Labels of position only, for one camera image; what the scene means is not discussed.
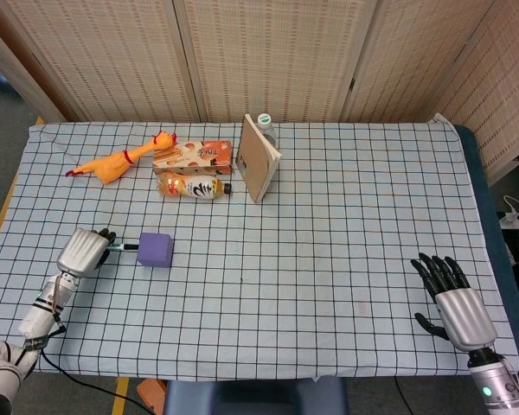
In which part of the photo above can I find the orange juice bottle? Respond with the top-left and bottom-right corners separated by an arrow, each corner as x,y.
156,171 -> 234,201

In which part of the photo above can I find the brown spiral notebook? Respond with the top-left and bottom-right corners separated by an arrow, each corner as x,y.
235,113 -> 283,205

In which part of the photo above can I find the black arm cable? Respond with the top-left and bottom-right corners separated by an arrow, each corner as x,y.
38,322 -> 165,415

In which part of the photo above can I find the clear bottle with white cap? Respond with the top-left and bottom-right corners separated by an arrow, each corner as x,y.
257,112 -> 279,150

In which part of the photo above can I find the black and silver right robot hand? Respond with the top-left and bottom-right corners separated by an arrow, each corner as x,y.
409,252 -> 499,353

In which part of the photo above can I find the yellow rubber chicken toy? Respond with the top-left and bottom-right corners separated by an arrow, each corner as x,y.
65,131 -> 177,188

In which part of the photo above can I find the white black grid tablecloth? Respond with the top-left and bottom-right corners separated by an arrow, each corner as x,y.
0,112 -> 519,384

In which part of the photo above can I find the orange snack box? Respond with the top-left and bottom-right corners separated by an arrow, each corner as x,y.
151,139 -> 234,176

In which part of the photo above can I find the purple foam cube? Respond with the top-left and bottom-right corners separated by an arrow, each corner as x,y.
137,232 -> 176,270

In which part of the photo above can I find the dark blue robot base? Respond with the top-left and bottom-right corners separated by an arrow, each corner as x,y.
163,376 -> 348,415

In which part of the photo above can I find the dark blue table edge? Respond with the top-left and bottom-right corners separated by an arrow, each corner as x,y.
452,124 -> 519,368

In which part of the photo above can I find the beige woven folding screen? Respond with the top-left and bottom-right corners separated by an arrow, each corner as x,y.
0,0 -> 519,187

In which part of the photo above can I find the orange object on floor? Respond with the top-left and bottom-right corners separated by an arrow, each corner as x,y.
137,379 -> 168,414

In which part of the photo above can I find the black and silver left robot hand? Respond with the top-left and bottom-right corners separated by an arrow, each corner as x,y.
55,227 -> 118,278

